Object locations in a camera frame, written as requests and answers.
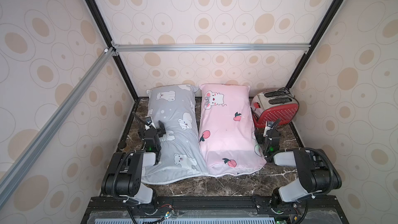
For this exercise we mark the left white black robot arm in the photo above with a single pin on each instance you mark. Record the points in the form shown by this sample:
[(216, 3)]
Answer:
[(123, 178)]

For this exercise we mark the red silver toaster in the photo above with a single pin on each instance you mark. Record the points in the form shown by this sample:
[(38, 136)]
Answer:
[(271, 105)]

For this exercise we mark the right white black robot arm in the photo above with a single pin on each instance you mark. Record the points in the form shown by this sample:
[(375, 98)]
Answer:
[(317, 176)]

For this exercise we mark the grey bear print pillow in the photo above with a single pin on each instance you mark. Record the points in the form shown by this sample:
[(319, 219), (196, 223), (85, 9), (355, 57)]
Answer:
[(181, 158)]

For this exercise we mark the black corner post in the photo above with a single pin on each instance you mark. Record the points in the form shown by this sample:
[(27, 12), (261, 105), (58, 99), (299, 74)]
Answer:
[(103, 29), (325, 23)]

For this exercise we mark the left black corner post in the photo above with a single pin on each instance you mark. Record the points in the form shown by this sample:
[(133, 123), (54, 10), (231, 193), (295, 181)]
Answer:
[(103, 29)]

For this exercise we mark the pink peach print pillow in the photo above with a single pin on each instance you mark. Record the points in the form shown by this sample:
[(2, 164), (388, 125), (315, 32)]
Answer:
[(227, 133)]

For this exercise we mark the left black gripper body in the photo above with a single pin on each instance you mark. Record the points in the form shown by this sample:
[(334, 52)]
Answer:
[(151, 132)]

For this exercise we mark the right black corner post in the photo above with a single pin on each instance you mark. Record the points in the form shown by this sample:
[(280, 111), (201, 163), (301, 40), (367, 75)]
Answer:
[(325, 23)]

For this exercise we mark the horizontal aluminium frame bar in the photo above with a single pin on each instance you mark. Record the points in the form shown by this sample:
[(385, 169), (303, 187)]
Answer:
[(211, 47)]

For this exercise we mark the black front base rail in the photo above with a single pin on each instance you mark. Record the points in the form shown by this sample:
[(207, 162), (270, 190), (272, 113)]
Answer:
[(215, 210)]

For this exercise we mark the black knob bottle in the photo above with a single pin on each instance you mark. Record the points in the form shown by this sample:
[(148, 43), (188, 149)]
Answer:
[(122, 145)]

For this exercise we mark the diagonal aluminium frame bar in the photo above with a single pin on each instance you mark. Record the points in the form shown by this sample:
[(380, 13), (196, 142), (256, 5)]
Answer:
[(26, 160)]

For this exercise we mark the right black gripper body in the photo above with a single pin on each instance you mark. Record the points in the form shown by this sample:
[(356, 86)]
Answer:
[(271, 135)]

